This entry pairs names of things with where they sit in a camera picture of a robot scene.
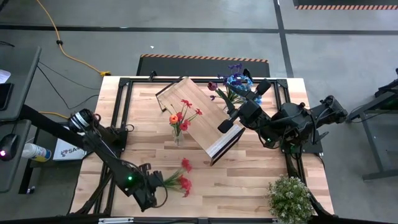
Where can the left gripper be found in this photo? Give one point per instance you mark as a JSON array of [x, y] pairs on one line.
[[146, 186]]

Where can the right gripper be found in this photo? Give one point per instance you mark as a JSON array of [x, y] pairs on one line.
[[250, 112]]

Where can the blue flower bunch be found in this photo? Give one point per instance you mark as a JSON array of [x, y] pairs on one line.
[[231, 79]]

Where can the large red flower bunch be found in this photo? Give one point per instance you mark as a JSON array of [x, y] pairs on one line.
[[185, 183]]

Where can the dark red tulip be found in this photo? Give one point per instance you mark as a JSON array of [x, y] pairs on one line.
[[212, 86]]

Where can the purple flower stem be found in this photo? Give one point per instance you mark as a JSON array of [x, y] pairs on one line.
[[234, 66]]

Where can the small red flower stem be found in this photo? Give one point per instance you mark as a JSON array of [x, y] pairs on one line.
[[185, 125]]

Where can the orange tulip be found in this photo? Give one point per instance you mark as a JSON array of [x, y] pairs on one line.
[[173, 119]]

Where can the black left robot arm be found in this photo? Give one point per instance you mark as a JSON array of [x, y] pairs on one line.
[[105, 155]]

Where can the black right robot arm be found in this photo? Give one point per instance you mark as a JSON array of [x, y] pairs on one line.
[[295, 121]]

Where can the black clamp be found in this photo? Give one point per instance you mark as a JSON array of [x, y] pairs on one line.
[[247, 73], [152, 75]]

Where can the black striped-edge floor mat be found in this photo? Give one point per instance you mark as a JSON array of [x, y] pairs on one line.
[[202, 67]]

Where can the white printed box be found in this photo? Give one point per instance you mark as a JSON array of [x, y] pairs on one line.
[[66, 152]]

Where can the white flowering bush plant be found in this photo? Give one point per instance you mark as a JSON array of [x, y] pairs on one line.
[[290, 200]]

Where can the black desk beam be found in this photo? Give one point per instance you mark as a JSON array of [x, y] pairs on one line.
[[46, 124]]

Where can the white spray bottle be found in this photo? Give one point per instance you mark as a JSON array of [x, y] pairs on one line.
[[34, 152]]

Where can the grey metal stand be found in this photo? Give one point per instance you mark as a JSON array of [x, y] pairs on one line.
[[371, 143]]

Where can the narrow grey desk top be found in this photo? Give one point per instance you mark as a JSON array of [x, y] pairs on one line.
[[12, 177]]

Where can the black computer mouse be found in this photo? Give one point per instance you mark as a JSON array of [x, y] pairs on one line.
[[8, 146]]

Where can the large grey desk top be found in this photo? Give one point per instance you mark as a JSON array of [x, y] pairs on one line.
[[21, 87]]

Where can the black tablet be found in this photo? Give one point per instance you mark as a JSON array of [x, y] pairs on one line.
[[5, 96]]

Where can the white paper sheet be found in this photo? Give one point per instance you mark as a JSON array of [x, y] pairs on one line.
[[3, 76]]

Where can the black metal table frame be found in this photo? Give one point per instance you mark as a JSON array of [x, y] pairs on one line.
[[202, 81]]

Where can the wooden shelf with black frame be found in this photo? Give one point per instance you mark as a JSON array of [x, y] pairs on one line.
[[205, 137]]

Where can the silver bracket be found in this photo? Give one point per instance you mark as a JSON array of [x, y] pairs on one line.
[[115, 220]]

